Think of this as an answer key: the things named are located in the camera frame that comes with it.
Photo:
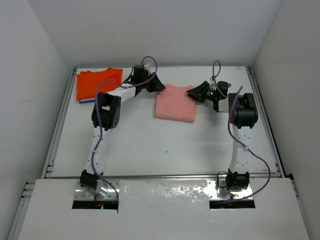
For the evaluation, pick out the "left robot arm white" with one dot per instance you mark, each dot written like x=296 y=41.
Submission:
x=106 y=116

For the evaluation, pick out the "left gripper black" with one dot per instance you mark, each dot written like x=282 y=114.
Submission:
x=152 y=83

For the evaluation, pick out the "white foam front panel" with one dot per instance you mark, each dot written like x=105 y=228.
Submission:
x=162 y=210

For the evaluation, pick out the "pink t-shirt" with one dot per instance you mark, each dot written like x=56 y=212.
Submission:
x=174 y=104

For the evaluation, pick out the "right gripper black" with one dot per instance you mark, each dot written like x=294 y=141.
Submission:
x=198 y=93

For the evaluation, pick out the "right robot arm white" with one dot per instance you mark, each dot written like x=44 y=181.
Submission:
x=242 y=117

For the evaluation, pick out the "folded blue t-shirt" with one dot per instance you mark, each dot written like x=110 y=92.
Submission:
x=85 y=101

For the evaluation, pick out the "folded orange t-shirt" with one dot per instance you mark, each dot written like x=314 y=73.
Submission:
x=88 y=81

